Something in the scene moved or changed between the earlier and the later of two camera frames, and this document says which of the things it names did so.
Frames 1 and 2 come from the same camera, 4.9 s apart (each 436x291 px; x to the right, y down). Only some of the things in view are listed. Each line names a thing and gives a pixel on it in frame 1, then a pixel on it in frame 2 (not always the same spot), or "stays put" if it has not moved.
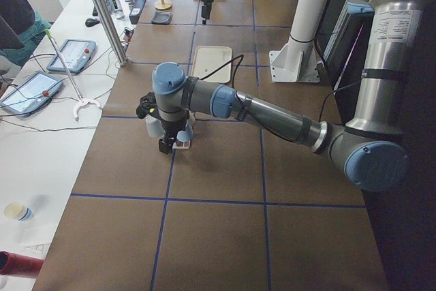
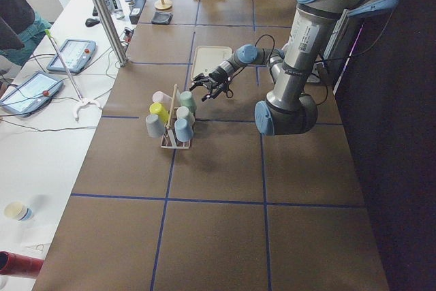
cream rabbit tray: [209, 59] stays put
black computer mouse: [90, 22] stays put
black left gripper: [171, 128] → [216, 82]
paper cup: [18, 210] stays put
